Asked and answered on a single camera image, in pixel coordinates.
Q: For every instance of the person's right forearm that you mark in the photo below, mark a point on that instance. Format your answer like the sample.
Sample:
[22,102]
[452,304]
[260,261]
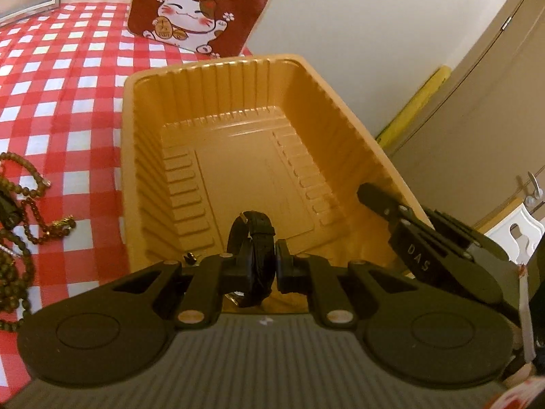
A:
[524,392]

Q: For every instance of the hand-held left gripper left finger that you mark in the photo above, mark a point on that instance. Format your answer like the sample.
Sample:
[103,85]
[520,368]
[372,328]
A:
[236,273]

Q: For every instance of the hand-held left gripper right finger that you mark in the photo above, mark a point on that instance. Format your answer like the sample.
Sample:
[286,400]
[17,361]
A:
[289,273]

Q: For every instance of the red lucky cat box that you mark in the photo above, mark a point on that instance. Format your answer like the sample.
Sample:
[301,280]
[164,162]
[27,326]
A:
[191,4]

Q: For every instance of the orange plastic tray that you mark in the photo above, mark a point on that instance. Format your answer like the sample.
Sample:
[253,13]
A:
[238,153]

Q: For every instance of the black wrist watch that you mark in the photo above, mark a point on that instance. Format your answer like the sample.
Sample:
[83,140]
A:
[260,238]

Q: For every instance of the beige door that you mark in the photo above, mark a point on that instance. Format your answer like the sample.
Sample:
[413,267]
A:
[481,106]

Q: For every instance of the pale ribbon tag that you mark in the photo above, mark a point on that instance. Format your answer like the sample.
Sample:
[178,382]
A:
[527,315]

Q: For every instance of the small dark earring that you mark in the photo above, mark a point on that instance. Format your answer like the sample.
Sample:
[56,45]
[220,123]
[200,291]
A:
[190,257]

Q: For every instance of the white cutout furniture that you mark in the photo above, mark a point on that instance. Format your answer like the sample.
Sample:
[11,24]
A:
[506,232]

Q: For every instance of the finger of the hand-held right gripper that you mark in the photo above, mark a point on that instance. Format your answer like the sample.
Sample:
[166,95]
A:
[411,243]
[464,234]

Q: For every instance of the red white checkered tablecloth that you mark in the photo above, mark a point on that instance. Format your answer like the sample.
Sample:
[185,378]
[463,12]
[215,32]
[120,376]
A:
[72,93]

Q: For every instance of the yellow board by wall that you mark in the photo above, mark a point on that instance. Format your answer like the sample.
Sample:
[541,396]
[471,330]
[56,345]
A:
[419,102]

